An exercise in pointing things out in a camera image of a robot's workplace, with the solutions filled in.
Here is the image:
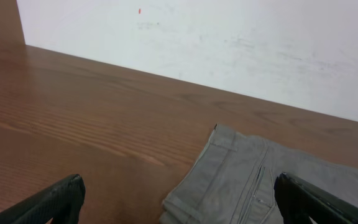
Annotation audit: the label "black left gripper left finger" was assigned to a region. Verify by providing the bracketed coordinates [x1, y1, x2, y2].
[0, 174, 86, 224]

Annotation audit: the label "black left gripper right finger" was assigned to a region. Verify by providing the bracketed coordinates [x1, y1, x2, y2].
[274, 172, 358, 224]

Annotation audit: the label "grey shorts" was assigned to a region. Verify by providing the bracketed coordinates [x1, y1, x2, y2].
[160, 124, 358, 224]

